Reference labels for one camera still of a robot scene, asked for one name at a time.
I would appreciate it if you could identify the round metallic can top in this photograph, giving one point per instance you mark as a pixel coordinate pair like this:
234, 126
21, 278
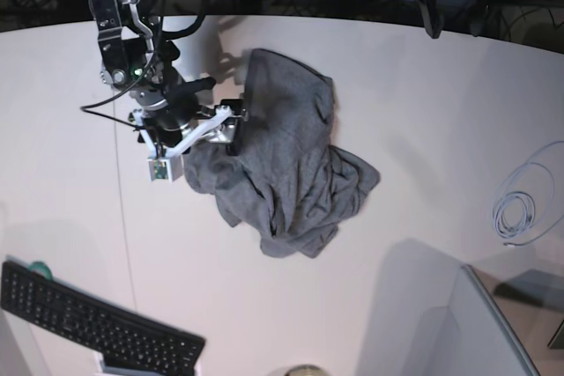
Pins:
306, 370

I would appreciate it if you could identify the green tape roll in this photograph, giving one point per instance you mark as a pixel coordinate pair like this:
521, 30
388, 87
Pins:
41, 269

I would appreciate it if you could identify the grey t-shirt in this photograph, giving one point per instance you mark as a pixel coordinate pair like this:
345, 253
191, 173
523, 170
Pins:
288, 181

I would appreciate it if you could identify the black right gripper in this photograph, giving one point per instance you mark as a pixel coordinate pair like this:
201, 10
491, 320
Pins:
172, 112

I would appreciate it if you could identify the black computer keyboard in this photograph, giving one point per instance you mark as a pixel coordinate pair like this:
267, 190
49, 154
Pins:
110, 330

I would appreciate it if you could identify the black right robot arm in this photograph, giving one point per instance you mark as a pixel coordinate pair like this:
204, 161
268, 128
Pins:
137, 56

